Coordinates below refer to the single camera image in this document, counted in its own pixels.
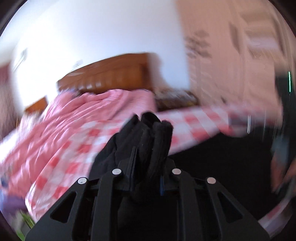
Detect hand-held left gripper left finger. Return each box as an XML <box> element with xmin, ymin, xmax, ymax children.
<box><xmin>25</xmin><ymin>146</ymin><xmax>139</xmax><ymax>241</ymax></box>

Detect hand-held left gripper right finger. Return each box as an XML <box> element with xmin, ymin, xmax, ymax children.
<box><xmin>159</xmin><ymin>162</ymin><xmax>270</xmax><ymax>241</ymax></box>

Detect black pants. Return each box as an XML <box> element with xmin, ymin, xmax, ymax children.
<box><xmin>89</xmin><ymin>112</ymin><xmax>287</xmax><ymax>241</ymax></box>

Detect pink checkered bed sheet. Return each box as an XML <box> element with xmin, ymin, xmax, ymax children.
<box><xmin>0</xmin><ymin>105</ymin><xmax>292</xmax><ymax>235</ymax></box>

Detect pink quilt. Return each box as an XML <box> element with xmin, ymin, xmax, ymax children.
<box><xmin>14</xmin><ymin>89</ymin><xmax>157</xmax><ymax>150</ymax></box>

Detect light wooden wardrobe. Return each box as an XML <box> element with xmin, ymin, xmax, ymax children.
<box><xmin>176</xmin><ymin>0</ymin><xmax>296</xmax><ymax>131</ymax></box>

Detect nightstand with floral cloth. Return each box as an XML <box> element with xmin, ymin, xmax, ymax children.
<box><xmin>154</xmin><ymin>89</ymin><xmax>200</xmax><ymax>111</ymax></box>

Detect wooden headboard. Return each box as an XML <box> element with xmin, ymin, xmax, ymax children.
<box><xmin>57</xmin><ymin>53</ymin><xmax>154</xmax><ymax>96</ymax></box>

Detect green bag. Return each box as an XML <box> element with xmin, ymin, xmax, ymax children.
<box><xmin>20</xmin><ymin>211</ymin><xmax>36</xmax><ymax>231</ymax></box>

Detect small wooden cabinet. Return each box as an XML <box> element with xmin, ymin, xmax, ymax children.
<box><xmin>24</xmin><ymin>96</ymin><xmax>48</xmax><ymax>114</ymax></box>

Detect purple cloth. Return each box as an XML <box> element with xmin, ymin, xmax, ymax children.
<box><xmin>0</xmin><ymin>191</ymin><xmax>26</xmax><ymax>210</ymax></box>

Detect pink patterned curtain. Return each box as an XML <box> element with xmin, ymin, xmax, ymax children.
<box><xmin>0</xmin><ymin>62</ymin><xmax>15</xmax><ymax>139</ymax></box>

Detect white air conditioner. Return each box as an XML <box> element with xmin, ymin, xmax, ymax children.
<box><xmin>13</xmin><ymin>47</ymin><xmax>29</xmax><ymax>70</ymax></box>

